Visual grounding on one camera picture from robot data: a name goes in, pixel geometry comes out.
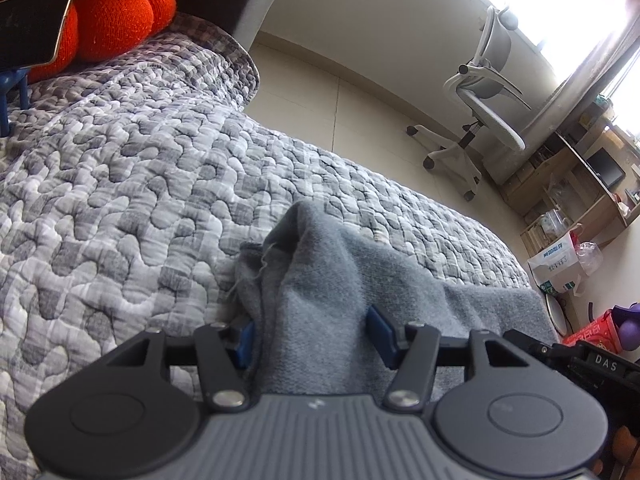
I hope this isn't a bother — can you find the grey checked quilted blanket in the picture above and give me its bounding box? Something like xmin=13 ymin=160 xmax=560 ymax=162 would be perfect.
xmin=0 ymin=12 xmax=558 ymax=480

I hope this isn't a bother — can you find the smartphone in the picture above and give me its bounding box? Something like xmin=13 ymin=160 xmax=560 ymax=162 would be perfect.
xmin=0 ymin=0 xmax=76 ymax=72

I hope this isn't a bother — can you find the red plastic crate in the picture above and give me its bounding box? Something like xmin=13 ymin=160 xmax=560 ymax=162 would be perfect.
xmin=562 ymin=309 xmax=632 ymax=348

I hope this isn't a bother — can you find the beige curtain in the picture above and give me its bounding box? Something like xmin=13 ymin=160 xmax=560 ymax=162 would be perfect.
xmin=482 ymin=10 xmax=640 ymax=186

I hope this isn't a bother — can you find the window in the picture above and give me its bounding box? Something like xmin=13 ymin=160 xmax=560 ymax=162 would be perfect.
xmin=440 ymin=0 xmax=640 ymax=106

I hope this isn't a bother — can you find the white office chair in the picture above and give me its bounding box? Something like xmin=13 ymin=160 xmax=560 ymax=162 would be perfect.
xmin=406 ymin=5 xmax=532 ymax=202

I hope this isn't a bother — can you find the orange knot cushion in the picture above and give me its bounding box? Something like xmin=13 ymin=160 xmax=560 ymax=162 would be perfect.
xmin=0 ymin=0 xmax=178 ymax=83

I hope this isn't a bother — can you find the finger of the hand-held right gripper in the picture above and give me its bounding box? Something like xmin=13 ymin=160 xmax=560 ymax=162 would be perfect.
xmin=501 ymin=328 xmax=553 ymax=361

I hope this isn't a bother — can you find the grey sofa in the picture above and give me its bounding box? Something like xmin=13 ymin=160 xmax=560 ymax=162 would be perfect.
xmin=165 ymin=0 xmax=280 ymax=58

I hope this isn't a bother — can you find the metal basin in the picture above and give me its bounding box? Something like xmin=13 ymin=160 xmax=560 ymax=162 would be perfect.
xmin=542 ymin=292 xmax=569 ymax=337

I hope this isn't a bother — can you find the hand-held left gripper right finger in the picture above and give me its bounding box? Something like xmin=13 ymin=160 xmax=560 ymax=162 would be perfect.
xmin=366 ymin=305 xmax=536 ymax=413

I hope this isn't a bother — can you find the black monitor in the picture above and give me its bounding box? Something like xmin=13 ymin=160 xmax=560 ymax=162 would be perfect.
xmin=585 ymin=150 xmax=627 ymax=188

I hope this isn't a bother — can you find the purple toy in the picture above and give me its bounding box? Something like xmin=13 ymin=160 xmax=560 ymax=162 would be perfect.
xmin=612 ymin=301 xmax=640 ymax=350

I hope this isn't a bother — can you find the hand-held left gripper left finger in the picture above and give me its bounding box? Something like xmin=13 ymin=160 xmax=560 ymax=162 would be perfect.
xmin=102 ymin=321 xmax=257 ymax=413

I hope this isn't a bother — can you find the grey knit sweater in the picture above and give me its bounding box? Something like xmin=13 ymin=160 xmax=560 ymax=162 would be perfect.
xmin=234 ymin=201 xmax=561 ymax=401

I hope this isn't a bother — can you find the wooden shelf unit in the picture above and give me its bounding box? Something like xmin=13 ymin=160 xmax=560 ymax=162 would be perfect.
xmin=500 ymin=100 xmax=640 ymax=281

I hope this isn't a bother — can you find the blue phone stand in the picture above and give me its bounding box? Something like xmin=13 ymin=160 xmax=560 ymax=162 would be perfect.
xmin=0 ymin=67 xmax=31 ymax=136

